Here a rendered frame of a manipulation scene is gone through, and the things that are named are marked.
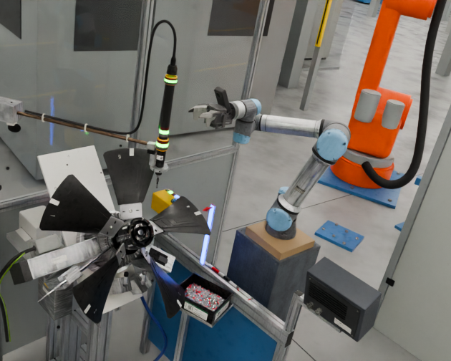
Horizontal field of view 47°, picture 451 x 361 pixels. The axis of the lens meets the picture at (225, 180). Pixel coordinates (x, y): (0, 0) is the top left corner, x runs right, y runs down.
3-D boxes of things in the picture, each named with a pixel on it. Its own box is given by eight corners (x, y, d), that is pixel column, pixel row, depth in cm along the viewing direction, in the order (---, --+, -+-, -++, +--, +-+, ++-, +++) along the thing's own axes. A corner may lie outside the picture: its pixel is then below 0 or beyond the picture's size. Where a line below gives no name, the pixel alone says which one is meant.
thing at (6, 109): (-13, 119, 199) (-14, 99, 195) (-2, 114, 205) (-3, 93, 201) (13, 125, 198) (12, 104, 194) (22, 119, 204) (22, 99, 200)
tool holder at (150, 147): (142, 169, 196) (144, 145, 192) (148, 161, 202) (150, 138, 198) (165, 174, 195) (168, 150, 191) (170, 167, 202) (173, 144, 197)
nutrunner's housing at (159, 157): (152, 175, 198) (167, 56, 178) (154, 170, 202) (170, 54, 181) (162, 177, 198) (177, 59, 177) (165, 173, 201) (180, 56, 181)
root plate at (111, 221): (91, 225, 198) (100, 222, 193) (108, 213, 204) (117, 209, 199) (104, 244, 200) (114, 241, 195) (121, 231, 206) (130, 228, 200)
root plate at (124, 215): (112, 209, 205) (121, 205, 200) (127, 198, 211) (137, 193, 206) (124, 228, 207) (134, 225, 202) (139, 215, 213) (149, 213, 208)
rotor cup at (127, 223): (102, 232, 202) (118, 226, 193) (127, 212, 212) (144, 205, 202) (122, 262, 205) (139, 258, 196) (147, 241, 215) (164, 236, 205)
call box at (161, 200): (149, 210, 263) (152, 192, 259) (165, 205, 270) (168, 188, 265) (170, 225, 254) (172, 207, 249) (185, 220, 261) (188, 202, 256)
